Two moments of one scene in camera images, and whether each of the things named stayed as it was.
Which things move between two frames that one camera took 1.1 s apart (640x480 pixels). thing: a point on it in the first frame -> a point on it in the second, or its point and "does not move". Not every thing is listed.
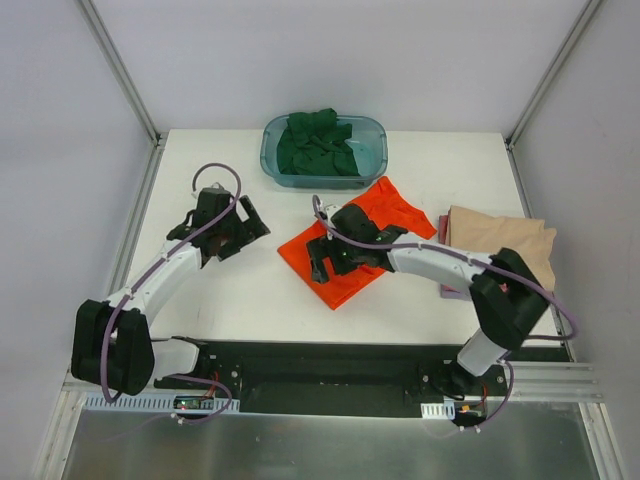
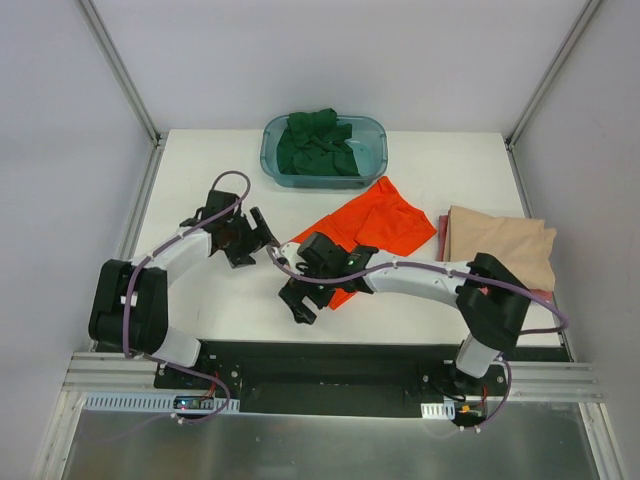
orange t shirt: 389,207 does not move
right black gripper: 329,257 -> 304,292
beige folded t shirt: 527,237 does not move
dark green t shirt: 315,143 does not move
